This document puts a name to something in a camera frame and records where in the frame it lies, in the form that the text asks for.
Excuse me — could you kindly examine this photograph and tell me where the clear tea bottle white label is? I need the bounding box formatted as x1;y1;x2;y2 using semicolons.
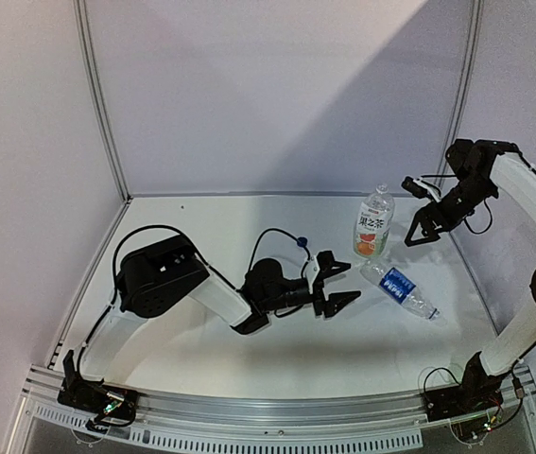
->
354;183;395;259

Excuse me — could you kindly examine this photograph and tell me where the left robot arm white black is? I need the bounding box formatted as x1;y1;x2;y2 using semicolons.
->
62;230;361;410

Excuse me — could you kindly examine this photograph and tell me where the right wall metal post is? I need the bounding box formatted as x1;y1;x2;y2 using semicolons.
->
444;0;484;148

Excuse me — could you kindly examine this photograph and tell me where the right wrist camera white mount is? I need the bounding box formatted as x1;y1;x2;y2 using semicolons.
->
401;176;441;202

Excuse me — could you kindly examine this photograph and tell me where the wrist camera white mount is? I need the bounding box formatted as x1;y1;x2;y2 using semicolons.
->
303;255;320;293
401;176;441;202

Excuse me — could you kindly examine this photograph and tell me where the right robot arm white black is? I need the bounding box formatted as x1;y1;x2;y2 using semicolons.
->
401;139;536;412

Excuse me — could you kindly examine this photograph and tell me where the clear pepsi bottle blue label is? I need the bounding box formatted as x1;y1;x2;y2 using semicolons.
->
360;261;441;322

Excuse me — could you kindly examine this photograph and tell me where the aluminium front rail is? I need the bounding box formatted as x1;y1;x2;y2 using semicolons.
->
6;366;536;453

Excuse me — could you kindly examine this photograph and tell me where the wall metal post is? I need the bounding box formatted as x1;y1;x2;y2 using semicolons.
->
73;0;131;202
444;0;484;148

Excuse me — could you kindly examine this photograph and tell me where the left wall metal post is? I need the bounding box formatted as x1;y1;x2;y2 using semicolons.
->
73;0;131;202

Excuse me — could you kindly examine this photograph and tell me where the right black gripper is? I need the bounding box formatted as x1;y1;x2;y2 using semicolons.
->
405;175;494;246

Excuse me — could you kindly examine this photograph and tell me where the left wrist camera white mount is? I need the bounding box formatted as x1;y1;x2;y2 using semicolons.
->
303;255;320;293

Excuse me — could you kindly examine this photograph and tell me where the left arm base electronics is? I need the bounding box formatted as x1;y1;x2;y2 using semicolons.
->
57;350;139;434

